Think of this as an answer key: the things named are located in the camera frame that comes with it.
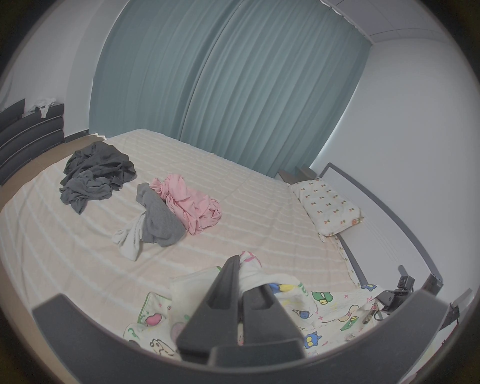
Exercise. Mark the dark grey garment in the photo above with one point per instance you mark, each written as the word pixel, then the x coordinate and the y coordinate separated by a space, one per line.
pixel 84 191

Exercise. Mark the pink garment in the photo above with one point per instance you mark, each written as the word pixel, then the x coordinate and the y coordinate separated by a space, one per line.
pixel 191 206

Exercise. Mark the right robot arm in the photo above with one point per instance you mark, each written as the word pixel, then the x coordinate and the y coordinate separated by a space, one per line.
pixel 435 283

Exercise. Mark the grey bedside table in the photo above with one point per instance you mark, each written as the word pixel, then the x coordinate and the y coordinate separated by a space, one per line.
pixel 300 173

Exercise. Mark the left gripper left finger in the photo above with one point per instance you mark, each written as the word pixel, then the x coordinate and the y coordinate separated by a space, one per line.
pixel 213 318

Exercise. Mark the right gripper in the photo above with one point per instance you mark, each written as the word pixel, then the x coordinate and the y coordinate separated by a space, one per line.
pixel 393 300

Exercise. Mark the grey and white knit garment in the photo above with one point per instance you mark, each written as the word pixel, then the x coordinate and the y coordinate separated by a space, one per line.
pixel 161 221

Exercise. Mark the bed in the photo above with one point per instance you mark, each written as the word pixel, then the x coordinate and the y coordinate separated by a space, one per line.
pixel 262 210

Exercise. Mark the black garment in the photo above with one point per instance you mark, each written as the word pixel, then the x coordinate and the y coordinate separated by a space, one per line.
pixel 105 161

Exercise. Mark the blue-green curtain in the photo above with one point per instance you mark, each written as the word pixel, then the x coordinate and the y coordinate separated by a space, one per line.
pixel 225 82

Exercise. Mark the white printed pyjama top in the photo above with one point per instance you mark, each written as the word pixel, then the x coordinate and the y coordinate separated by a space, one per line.
pixel 330 311

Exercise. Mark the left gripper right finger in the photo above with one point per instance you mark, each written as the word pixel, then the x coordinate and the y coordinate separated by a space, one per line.
pixel 266 322

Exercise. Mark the white cloth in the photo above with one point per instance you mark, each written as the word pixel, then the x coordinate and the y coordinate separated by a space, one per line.
pixel 43 107

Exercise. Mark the black chest of drawers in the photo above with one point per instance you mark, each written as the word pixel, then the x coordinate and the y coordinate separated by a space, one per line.
pixel 26 138

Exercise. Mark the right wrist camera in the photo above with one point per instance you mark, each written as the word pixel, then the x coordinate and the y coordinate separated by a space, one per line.
pixel 405 282

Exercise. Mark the white printed pillow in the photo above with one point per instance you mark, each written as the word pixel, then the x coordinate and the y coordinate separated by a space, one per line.
pixel 330 206

